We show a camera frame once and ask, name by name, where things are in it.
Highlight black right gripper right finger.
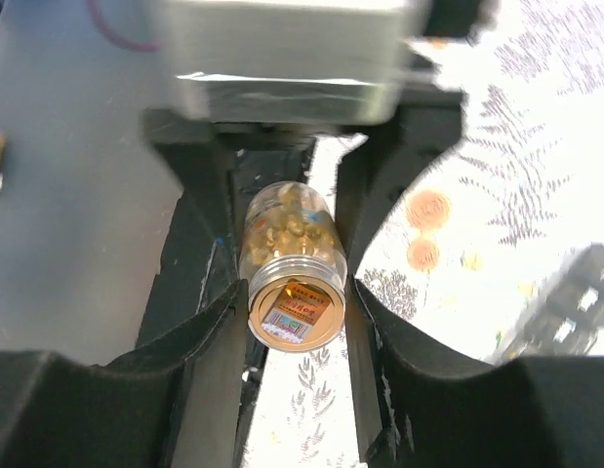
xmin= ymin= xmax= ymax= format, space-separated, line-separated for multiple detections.
xmin=347 ymin=277 xmax=604 ymax=468

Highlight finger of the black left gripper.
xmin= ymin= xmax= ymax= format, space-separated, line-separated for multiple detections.
xmin=142 ymin=108 xmax=239 ymax=289
xmin=336 ymin=90 xmax=463 ymax=275

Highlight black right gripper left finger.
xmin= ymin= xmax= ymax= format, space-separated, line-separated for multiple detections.
xmin=0 ymin=281 xmax=247 ymax=467

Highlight clear pill bottle gold capsules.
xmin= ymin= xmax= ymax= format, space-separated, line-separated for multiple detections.
xmin=239 ymin=181 xmax=347 ymax=353

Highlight floral tablecloth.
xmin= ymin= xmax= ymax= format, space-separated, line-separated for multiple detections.
xmin=242 ymin=0 xmax=604 ymax=468

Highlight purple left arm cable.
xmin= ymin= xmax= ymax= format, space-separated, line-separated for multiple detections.
xmin=86 ymin=0 xmax=161 ymax=53

